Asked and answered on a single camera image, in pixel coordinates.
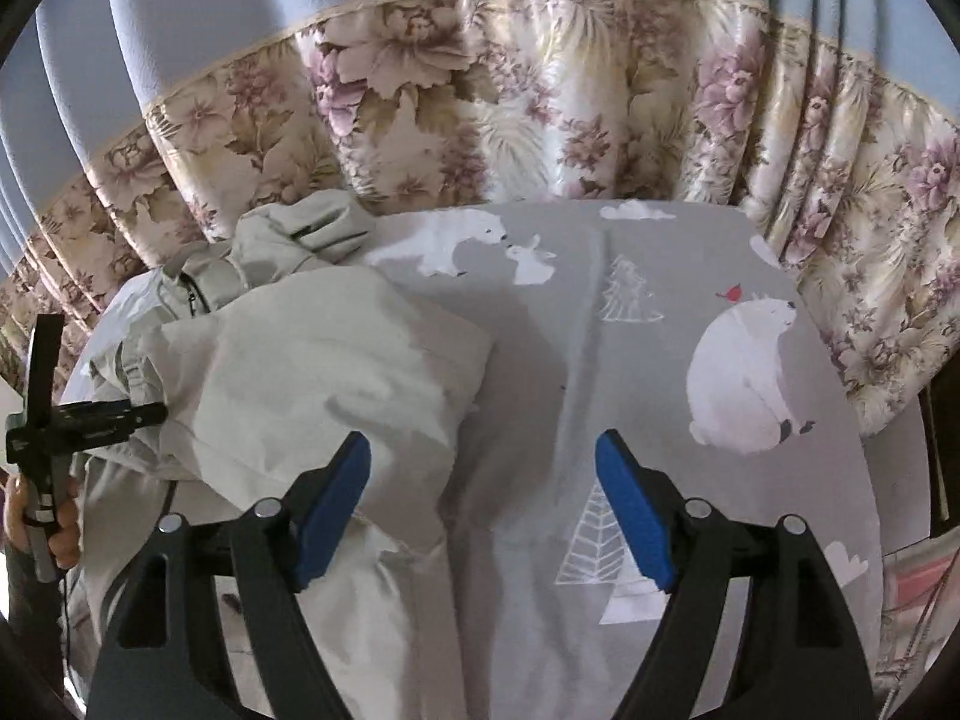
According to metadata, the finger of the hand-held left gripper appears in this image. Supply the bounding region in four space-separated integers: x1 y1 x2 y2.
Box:
26 313 66 421
52 401 168 442

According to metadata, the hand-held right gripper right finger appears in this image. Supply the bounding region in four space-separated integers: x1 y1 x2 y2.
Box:
595 429 878 720

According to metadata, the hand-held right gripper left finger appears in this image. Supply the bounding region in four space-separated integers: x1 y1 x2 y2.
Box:
86 430 374 720

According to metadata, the light grey-green jacket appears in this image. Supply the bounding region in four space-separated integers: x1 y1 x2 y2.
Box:
75 190 496 720

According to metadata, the person's left hand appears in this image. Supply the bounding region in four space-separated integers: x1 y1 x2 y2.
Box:
2 471 82 572

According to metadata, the grey polar bear bed sheet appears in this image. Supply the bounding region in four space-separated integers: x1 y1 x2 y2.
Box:
60 199 890 720

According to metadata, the pink white cloth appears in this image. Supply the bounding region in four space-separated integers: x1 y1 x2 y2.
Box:
879 532 955 695

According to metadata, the dark wooden furniture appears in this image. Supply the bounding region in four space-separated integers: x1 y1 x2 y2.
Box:
919 382 952 535

